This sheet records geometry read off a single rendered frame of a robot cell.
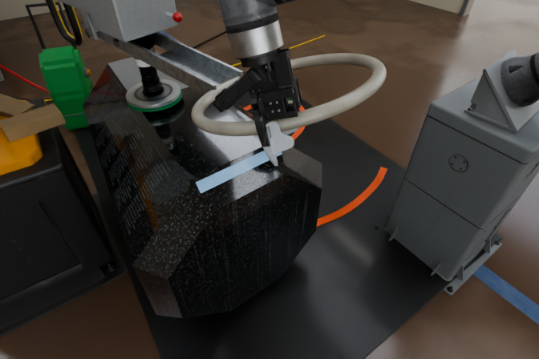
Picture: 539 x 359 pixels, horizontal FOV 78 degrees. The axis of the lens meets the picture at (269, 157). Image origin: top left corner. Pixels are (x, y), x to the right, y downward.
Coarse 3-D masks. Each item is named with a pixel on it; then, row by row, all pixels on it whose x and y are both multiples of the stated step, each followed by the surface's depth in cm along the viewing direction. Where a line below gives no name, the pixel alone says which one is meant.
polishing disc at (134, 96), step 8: (160, 80) 141; (168, 80) 141; (136, 88) 136; (168, 88) 136; (176, 88) 136; (128, 96) 131; (136, 96) 131; (144, 96) 131; (160, 96) 131; (168, 96) 131; (176, 96) 131; (136, 104) 126; (144, 104) 126; (152, 104) 126; (160, 104) 127
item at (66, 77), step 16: (32, 16) 235; (64, 16) 240; (64, 48) 246; (48, 64) 239; (64, 64) 242; (80, 64) 247; (48, 80) 241; (64, 80) 244; (80, 80) 249; (64, 96) 248; (80, 96) 251; (64, 112) 254; (80, 112) 257; (80, 128) 267
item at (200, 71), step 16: (96, 32) 126; (128, 48) 116; (144, 48) 110; (176, 48) 116; (192, 48) 112; (160, 64) 107; (176, 64) 103; (192, 64) 112; (208, 64) 109; (224, 64) 104; (192, 80) 100; (208, 80) 96; (224, 80) 105
